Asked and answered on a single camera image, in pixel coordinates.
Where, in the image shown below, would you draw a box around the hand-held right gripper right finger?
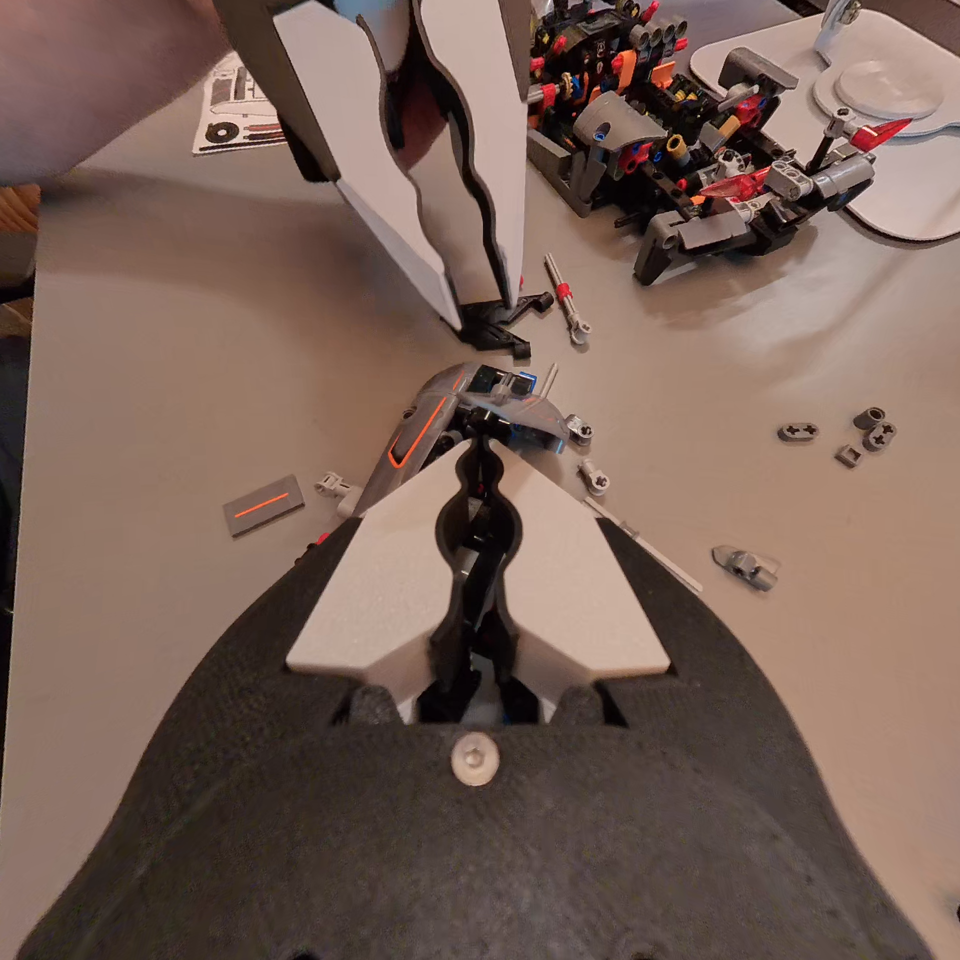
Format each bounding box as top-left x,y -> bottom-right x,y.
487,437 -> 671,714

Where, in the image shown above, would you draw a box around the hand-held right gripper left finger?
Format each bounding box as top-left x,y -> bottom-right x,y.
285,441 -> 479,725

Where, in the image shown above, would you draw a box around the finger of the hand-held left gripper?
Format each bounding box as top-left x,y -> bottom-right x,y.
405,0 -> 528,310
272,0 -> 464,333

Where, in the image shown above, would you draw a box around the grey lego assembly orange stripe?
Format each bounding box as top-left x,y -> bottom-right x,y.
348,362 -> 571,721

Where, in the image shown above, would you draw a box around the lego car chassis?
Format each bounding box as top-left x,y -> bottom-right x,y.
525,0 -> 915,286

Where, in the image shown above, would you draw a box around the small black lego panel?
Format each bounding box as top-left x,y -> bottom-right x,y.
459,291 -> 556,360

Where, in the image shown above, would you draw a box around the person's left forearm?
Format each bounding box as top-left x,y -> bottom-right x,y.
0,0 -> 235,189

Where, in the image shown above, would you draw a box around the black lego tile red stripe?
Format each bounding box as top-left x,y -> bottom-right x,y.
222,474 -> 306,538

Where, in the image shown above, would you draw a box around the scattered small lego pieces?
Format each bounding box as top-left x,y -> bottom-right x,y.
566,412 -> 781,594

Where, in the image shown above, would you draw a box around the grey lego axle red bushes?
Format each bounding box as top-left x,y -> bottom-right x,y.
545,252 -> 594,346

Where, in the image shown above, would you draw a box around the person's left hand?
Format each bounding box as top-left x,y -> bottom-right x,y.
388,69 -> 456,175

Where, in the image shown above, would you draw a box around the sticker sheet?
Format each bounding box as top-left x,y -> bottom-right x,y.
191,56 -> 290,156

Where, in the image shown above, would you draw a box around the white stand base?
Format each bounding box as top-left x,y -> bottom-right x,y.
688,7 -> 960,243

